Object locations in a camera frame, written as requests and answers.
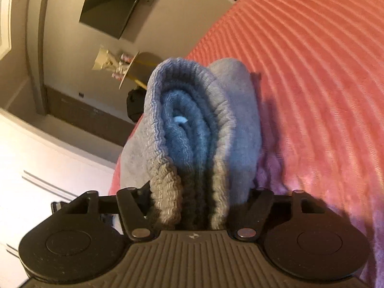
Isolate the black wall television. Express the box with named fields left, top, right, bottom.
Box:
left=79, top=0, right=154, bottom=40

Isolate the yellow-legged side table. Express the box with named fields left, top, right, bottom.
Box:
left=118, top=50, right=158, bottom=91

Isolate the white closet door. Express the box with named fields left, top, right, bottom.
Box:
left=0, top=107, right=117, bottom=278

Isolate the black bag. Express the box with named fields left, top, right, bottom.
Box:
left=126, top=88, right=146, bottom=123

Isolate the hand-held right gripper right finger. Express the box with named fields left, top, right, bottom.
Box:
left=234, top=187, right=321, bottom=240

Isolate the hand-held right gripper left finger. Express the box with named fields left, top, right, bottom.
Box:
left=64, top=181, right=152, bottom=239

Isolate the pink ribbed bedspread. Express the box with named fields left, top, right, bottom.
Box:
left=108, top=0, right=384, bottom=288

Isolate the dark brown door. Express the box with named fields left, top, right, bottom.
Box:
left=44, top=85, right=136, bottom=148

